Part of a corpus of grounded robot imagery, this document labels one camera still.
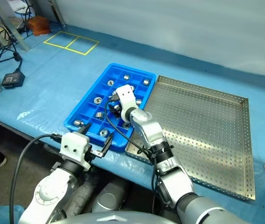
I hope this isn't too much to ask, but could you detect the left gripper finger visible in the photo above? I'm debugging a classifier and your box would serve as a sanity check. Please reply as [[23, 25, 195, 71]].
[[78, 122, 92, 136], [101, 132, 115, 158]]

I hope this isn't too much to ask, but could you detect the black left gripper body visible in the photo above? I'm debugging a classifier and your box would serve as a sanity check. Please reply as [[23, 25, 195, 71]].
[[85, 144, 108, 164]]

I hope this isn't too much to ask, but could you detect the blue compartment tray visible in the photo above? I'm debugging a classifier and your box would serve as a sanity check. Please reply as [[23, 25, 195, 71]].
[[63, 63, 157, 154]]

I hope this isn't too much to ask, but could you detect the perforated steel tray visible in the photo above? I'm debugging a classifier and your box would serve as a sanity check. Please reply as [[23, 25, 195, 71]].
[[125, 75, 256, 201]]

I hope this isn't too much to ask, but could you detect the dark foam-wrapped pipe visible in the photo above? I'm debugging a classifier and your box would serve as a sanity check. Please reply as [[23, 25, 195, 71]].
[[64, 172, 105, 217]]

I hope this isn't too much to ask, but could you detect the grey rounded robot part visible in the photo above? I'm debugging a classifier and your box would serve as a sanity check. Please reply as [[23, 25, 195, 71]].
[[91, 179, 135, 213]]

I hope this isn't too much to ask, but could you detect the blue table cover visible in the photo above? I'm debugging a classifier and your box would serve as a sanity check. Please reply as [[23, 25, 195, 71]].
[[0, 18, 265, 224]]

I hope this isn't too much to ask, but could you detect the silver robot torso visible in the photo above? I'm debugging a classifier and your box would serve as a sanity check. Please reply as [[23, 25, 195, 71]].
[[48, 209, 184, 224]]

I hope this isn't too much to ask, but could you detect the yellow tape rectangle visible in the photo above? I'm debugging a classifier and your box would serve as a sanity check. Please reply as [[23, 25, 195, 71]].
[[43, 31, 100, 56]]

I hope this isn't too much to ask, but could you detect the black power adapter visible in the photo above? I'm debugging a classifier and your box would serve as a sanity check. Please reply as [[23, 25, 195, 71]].
[[1, 71, 26, 89]]

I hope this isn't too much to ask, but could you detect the slim metal bar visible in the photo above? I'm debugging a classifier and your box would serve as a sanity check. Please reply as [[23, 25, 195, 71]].
[[49, 0, 66, 27]]

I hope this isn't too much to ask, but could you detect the orange brown box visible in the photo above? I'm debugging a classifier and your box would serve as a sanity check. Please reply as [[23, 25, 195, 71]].
[[27, 15, 51, 36]]

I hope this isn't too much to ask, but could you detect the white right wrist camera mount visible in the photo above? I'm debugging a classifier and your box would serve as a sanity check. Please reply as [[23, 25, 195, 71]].
[[115, 85, 139, 122]]

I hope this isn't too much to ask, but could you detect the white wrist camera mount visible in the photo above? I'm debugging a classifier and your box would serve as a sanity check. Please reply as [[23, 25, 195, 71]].
[[115, 85, 139, 122], [59, 132, 91, 170]]

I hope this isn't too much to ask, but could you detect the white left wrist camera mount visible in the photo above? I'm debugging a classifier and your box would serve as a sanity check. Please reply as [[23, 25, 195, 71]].
[[59, 132, 91, 170]]

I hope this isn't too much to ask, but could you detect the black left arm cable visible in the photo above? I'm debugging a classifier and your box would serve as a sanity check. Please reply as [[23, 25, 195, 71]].
[[9, 133, 62, 224]]

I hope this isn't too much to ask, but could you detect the black adapter cable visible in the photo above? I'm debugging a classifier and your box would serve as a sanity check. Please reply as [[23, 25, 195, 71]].
[[12, 50, 23, 73]]

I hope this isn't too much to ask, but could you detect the aluminium frame leg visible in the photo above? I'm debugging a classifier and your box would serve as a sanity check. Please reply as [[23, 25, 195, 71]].
[[0, 0, 30, 51]]

